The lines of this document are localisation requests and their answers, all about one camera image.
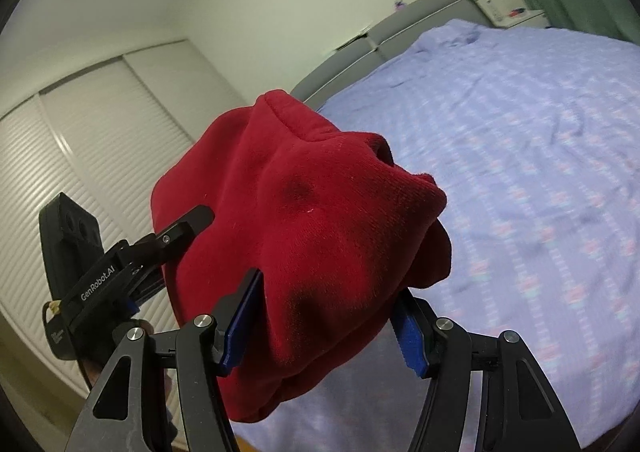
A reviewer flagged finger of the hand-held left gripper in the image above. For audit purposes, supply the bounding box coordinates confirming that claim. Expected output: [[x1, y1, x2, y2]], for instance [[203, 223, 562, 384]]
[[126, 273, 168, 318], [132, 205, 217, 268]]

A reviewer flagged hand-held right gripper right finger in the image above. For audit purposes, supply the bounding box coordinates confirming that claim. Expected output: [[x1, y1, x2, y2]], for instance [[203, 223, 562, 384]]
[[391, 288, 582, 452]]

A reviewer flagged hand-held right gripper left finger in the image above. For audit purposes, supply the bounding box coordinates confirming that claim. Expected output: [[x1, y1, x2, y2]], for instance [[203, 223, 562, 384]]
[[70, 267, 264, 452]]

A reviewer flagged red sweater with white collar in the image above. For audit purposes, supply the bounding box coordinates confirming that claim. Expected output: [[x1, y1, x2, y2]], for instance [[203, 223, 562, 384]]
[[150, 90, 453, 424]]

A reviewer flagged white louvered wardrobe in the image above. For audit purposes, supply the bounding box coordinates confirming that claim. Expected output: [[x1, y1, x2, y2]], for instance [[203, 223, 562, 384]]
[[0, 38, 247, 403]]

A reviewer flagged lavender patterned bed sheet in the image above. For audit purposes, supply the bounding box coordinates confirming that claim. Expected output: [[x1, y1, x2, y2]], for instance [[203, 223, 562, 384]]
[[232, 18, 640, 452]]

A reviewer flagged grey padded headboard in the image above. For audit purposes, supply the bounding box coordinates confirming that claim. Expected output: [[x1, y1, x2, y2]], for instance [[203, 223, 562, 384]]
[[290, 0, 493, 106]]

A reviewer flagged white nightstand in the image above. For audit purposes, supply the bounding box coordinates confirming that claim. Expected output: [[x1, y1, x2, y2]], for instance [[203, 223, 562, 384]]
[[492, 7, 551, 31]]

